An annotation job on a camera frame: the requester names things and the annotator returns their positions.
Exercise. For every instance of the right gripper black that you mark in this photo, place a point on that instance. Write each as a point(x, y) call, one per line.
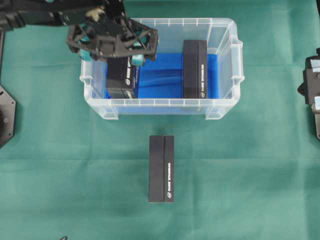
point(310, 88)

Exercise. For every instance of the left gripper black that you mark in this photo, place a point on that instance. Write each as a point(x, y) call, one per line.
point(102, 29)

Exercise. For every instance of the black box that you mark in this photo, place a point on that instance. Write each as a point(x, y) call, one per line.
point(161, 169)
point(195, 69)
point(122, 79)

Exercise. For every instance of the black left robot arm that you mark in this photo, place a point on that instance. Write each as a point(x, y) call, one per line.
point(15, 14)

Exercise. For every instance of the blue liner in case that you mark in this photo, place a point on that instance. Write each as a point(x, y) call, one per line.
point(163, 78)

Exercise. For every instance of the clear plastic storage case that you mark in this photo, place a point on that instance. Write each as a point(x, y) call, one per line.
point(222, 40)

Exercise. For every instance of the green table cloth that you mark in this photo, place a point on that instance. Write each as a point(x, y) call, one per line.
point(252, 175)

